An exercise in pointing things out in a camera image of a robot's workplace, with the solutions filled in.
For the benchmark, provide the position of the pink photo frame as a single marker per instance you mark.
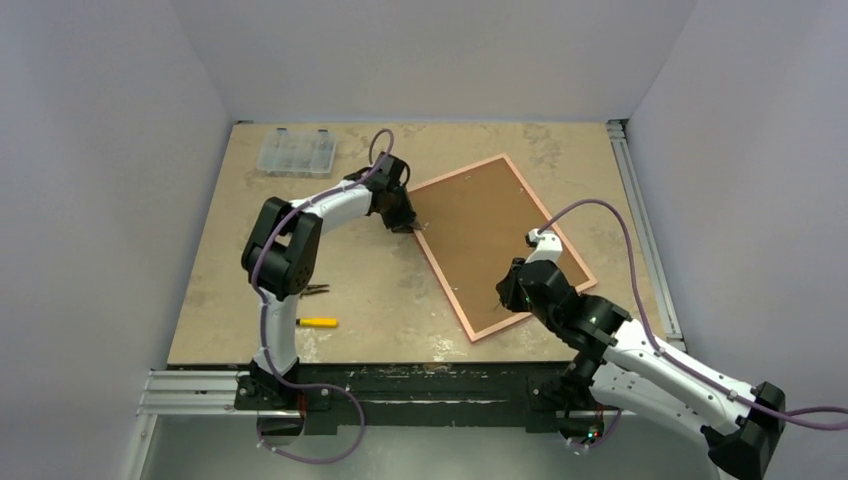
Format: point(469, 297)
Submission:
point(473, 224)

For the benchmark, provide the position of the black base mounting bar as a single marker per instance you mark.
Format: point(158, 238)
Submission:
point(538, 397)

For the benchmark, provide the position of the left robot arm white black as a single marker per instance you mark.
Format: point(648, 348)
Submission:
point(281, 253)

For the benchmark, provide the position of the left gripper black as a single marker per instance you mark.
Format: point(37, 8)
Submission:
point(406, 223)

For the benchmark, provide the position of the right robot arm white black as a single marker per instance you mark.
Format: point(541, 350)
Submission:
point(623, 365)

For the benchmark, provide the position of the yellow handled pliers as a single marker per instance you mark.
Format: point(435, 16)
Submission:
point(315, 289)

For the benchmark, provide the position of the clear plastic organizer box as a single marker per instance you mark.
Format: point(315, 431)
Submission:
point(302, 154)

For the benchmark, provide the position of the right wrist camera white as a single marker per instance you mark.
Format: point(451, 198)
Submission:
point(545, 244)

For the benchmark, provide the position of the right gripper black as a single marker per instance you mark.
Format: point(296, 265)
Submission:
point(510, 291)

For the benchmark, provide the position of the yellow screwdriver near front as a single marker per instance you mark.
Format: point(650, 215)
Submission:
point(317, 323)

